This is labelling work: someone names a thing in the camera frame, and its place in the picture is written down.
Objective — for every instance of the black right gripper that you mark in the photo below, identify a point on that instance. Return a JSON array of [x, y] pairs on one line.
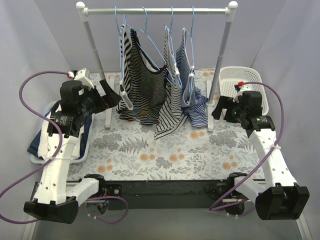
[[227, 112]]

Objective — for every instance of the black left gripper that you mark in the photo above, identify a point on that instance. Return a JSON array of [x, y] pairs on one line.
[[103, 95]]

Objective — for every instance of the wide black white striped tank top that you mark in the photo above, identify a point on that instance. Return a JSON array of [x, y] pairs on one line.
[[126, 90]]

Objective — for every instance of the light blue wire hanger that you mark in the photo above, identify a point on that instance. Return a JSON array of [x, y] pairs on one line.
[[118, 27]]

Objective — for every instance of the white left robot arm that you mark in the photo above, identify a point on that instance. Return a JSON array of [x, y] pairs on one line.
[[61, 133]]

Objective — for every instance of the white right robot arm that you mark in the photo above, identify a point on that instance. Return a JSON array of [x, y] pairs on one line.
[[281, 198]]

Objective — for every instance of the blue white striped tank top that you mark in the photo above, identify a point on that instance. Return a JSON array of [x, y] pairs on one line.
[[193, 102]]

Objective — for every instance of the white black thin striped tank top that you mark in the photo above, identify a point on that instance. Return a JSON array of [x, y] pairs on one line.
[[171, 116]]

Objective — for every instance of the white perforated plastic basket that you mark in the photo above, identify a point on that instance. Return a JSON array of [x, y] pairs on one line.
[[232, 75]]

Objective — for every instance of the floral patterned table mat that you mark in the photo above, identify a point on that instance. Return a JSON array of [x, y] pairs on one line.
[[128, 151]]

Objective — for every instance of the blue denim garment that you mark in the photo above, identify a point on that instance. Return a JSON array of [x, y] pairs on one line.
[[76, 149]]

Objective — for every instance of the white plastic basket left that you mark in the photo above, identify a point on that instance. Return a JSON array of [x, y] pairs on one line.
[[84, 143]]

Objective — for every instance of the silver white clothes rack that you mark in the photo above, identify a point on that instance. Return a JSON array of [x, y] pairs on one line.
[[212, 85]]

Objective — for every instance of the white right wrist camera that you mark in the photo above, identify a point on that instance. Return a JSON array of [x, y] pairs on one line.
[[240, 88]]

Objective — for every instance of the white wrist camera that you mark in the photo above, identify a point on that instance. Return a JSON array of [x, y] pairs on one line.
[[240, 88], [82, 76]]

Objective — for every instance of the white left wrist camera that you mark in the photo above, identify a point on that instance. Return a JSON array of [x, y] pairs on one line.
[[82, 76]]

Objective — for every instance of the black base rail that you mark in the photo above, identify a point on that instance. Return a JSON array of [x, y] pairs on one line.
[[165, 194]]

